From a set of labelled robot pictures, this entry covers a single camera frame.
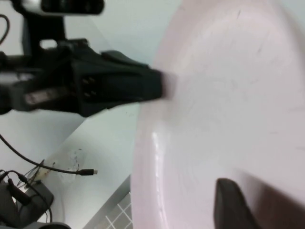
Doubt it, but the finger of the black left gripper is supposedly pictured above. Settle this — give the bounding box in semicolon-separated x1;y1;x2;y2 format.
101;49;153;72

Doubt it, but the black camera cable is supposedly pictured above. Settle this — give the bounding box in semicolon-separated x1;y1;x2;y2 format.
0;13;10;46

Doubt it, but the black USB cable with plug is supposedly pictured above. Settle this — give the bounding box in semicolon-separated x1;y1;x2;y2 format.
0;133;98;177

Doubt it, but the grey checked tablecloth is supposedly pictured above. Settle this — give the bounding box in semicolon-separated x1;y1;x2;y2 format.
82;174;133;229

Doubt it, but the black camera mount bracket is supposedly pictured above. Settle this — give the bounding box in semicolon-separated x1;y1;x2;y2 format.
21;13;68;56

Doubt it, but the pink round plate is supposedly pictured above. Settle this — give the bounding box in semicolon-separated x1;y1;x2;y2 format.
131;0;305;229

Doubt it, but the black cable with inline plugs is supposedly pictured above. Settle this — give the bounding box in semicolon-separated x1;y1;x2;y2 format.
0;168;53;223

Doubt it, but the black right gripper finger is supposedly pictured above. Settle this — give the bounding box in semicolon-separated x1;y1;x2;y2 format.
213;177;263;229

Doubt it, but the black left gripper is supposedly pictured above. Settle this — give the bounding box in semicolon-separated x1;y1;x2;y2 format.
0;38;179;118

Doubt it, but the black electronics box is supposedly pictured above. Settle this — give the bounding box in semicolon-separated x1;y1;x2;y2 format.
0;181;54;229

